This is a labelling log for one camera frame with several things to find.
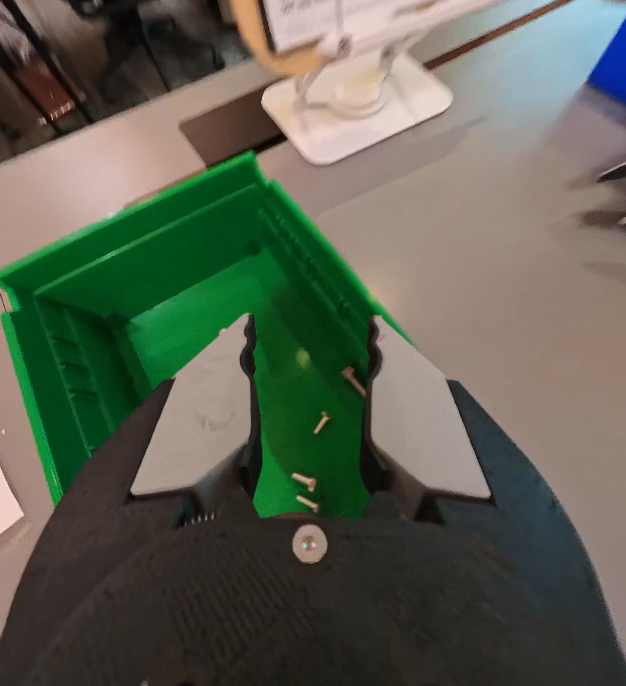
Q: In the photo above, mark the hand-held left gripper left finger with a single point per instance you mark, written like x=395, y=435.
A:
x=200, y=418

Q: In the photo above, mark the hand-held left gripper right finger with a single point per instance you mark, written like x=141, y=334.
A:
x=425, y=423

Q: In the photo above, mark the green plastic bin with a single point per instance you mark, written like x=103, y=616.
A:
x=184, y=278

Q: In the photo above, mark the small silver bolt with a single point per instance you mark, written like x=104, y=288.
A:
x=321, y=423
x=354, y=383
x=307, y=502
x=303, y=481

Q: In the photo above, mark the document stand with wooden board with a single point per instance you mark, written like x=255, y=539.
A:
x=355, y=123

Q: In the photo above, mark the printed instruction sheet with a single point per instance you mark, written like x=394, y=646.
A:
x=302, y=21

